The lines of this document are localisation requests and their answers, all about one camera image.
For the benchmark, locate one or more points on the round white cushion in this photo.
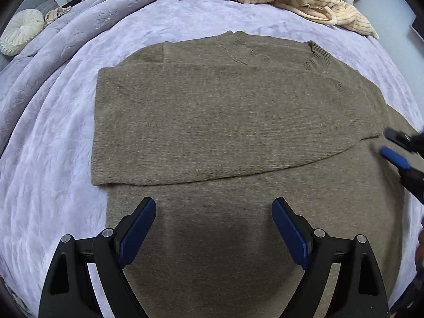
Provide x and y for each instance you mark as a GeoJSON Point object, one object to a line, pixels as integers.
{"type": "Point", "coordinates": [21, 31]}

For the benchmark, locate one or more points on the dark panel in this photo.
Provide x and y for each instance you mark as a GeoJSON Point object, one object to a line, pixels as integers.
{"type": "Point", "coordinates": [418, 26]}

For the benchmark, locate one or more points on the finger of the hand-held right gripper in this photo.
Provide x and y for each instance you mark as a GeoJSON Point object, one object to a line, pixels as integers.
{"type": "Point", "coordinates": [402, 138]}
{"type": "Point", "coordinates": [394, 157]}

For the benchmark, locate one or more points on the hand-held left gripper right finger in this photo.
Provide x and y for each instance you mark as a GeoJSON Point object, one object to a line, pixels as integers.
{"type": "Point", "coordinates": [291, 235]}

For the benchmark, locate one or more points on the cream striped garment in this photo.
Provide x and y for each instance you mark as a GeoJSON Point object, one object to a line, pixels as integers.
{"type": "Point", "coordinates": [344, 13]}

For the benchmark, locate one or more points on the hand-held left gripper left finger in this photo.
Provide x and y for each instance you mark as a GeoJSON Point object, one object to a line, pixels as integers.
{"type": "Point", "coordinates": [137, 232]}

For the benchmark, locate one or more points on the lavender bed blanket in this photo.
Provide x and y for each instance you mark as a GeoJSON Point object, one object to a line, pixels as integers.
{"type": "Point", "coordinates": [49, 139]}

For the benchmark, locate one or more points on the beige crumpled cloth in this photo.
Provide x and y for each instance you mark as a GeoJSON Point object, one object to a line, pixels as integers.
{"type": "Point", "coordinates": [54, 15]}

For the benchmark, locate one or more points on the olive brown knit sweater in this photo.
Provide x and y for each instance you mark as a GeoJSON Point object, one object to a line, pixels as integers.
{"type": "Point", "coordinates": [215, 122]}

